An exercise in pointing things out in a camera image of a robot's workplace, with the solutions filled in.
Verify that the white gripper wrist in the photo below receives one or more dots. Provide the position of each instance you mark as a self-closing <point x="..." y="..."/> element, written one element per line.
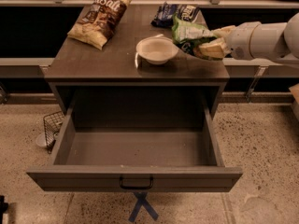
<point x="239" y="43"/>

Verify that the green rice chip bag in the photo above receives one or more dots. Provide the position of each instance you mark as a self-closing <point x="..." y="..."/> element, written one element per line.
<point x="188" y="36"/>

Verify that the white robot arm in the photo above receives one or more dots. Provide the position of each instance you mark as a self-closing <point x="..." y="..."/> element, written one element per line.
<point x="276" y="42"/>

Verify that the blue chip bag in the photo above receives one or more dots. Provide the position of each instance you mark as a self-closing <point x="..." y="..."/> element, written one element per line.
<point x="166" y="12"/>

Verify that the brown sea salt chip bag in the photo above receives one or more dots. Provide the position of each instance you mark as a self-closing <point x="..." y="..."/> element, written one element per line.
<point x="98" y="25"/>

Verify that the grey drawer cabinet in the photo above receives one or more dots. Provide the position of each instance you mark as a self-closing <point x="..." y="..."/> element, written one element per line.
<point x="117" y="63"/>

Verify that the open grey top drawer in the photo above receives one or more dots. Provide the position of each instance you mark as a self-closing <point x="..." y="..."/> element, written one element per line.
<point x="165" y="133"/>

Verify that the white bowl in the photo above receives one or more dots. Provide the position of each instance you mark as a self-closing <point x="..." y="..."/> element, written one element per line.
<point x="156" y="49"/>

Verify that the blue tape cross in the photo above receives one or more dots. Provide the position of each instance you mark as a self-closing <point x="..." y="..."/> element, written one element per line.
<point x="142" y="202"/>

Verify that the white cup on floor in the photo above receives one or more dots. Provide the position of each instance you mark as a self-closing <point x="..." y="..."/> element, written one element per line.
<point x="41" y="140"/>

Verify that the black drawer handle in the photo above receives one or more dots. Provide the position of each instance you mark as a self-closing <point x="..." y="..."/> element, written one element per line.
<point x="136" y="183"/>

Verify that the black wire basket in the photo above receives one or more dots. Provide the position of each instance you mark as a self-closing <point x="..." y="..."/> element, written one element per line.
<point x="52" y="125"/>

